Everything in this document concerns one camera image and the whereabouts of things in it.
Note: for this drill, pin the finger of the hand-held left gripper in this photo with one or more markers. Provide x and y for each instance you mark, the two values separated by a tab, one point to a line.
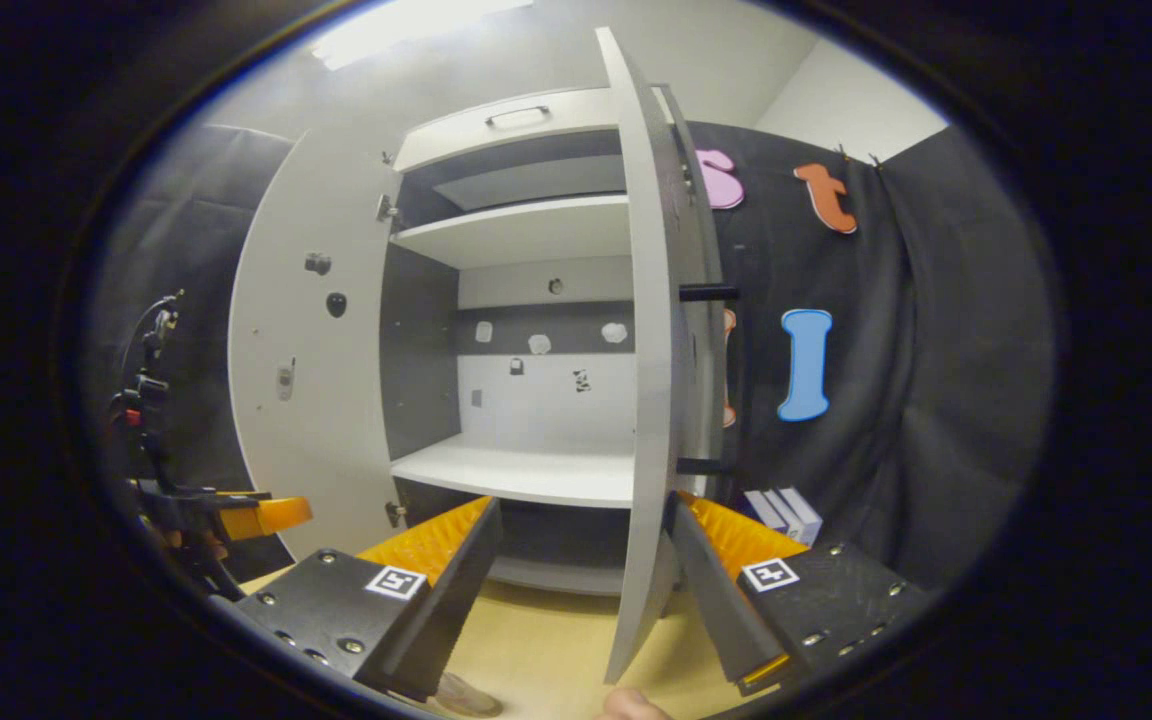
271	515

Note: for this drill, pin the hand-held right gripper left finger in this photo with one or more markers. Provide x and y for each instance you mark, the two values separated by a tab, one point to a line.
451	590

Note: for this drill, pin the white cabinet shelf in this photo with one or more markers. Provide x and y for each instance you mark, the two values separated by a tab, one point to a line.
516	230

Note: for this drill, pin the white book blue print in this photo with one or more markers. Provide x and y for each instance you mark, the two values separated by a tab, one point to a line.
784	512

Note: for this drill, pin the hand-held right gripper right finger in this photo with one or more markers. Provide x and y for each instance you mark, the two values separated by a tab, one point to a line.
716	600

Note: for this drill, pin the white cabinet dark interior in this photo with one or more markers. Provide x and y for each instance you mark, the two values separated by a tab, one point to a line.
546	400

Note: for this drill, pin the clear bottle pink label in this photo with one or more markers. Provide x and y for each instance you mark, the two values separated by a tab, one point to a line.
468	697

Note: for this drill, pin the metal door hinge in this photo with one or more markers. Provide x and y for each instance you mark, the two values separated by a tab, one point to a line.
395	514
388	210

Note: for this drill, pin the black backdrop cloth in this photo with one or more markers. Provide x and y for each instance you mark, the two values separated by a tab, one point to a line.
916	350
176	220

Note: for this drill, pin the white cabinet drawer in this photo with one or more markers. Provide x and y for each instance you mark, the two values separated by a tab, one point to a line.
456	135

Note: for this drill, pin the white cabinet door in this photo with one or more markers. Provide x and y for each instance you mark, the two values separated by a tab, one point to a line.
296	330
651	350

